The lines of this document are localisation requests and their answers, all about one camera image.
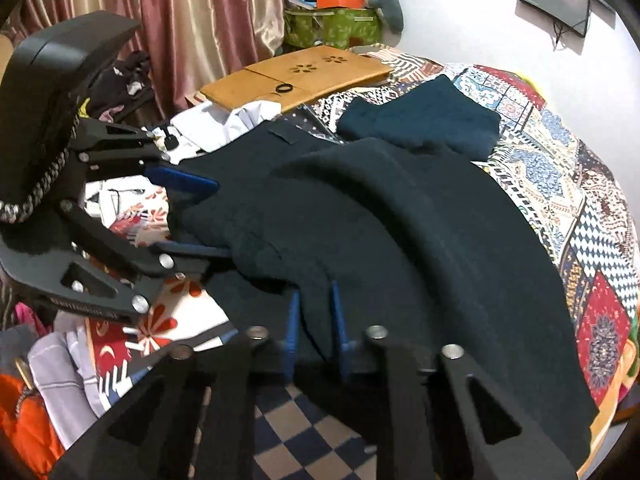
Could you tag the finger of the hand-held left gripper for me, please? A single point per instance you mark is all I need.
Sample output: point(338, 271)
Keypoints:
point(200, 250)
point(185, 183)

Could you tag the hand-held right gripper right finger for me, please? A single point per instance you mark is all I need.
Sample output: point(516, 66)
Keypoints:
point(339, 330)

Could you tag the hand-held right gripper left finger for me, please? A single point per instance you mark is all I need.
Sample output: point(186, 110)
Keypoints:
point(294, 330)

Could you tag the dark pants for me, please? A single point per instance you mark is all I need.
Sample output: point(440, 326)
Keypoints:
point(400, 235)

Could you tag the pile of dark clothes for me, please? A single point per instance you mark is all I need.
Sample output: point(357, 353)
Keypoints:
point(125, 80)

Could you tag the white shirt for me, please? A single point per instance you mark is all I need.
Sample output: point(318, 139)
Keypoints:
point(240, 120)

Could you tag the wooden lap desk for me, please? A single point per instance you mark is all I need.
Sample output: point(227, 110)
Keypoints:
point(260, 80)

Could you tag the pink satin curtain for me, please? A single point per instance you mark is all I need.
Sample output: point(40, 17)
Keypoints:
point(190, 10)

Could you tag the white checked cloth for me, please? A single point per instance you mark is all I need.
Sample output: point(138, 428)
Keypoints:
point(60, 375)

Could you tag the green patterned box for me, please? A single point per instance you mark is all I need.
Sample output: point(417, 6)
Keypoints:
point(340, 28)

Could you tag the folded dark teal garment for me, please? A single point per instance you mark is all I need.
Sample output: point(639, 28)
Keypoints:
point(425, 115)

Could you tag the orange box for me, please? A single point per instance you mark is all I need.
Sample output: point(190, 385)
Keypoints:
point(342, 0)

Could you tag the orange cloth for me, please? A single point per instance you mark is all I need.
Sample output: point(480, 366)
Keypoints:
point(25, 430)

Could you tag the patterned patchwork blanket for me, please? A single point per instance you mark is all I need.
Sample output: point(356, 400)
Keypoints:
point(540, 175)

